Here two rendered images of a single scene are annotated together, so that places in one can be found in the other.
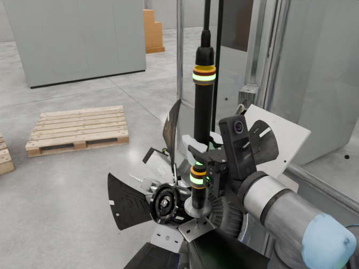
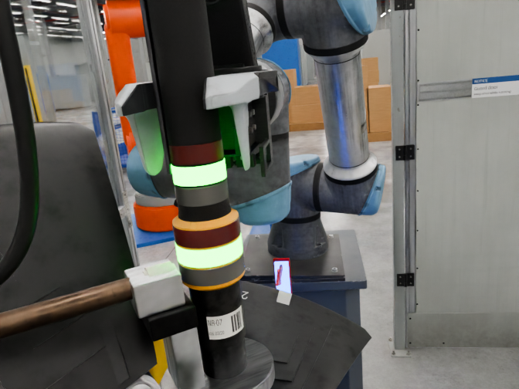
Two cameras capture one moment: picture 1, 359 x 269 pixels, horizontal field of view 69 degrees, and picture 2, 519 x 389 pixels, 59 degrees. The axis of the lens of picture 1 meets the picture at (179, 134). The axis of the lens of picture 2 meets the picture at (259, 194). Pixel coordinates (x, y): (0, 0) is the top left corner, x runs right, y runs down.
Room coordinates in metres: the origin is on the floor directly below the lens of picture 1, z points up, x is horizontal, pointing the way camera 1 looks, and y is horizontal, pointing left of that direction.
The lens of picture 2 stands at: (0.68, 0.16, 1.48)
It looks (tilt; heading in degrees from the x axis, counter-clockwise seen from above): 16 degrees down; 221
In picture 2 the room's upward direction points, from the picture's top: 6 degrees counter-clockwise
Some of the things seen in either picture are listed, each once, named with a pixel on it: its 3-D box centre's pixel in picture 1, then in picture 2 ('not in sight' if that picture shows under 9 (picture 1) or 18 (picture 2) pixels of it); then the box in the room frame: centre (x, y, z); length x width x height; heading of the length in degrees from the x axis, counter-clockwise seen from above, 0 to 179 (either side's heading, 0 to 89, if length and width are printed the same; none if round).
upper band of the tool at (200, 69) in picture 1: (204, 74); not in sight; (0.50, -0.05, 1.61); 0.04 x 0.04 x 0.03
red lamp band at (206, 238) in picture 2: (199, 171); (206, 227); (0.50, -0.05, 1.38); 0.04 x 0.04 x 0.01
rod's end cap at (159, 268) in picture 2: not in sight; (161, 279); (0.53, -0.06, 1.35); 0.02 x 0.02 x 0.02; 66
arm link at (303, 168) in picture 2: not in sight; (298, 184); (-0.17, -0.45, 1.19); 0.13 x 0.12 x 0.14; 106
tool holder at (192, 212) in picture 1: (200, 191); (205, 324); (0.50, -0.05, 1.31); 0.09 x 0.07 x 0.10; 156
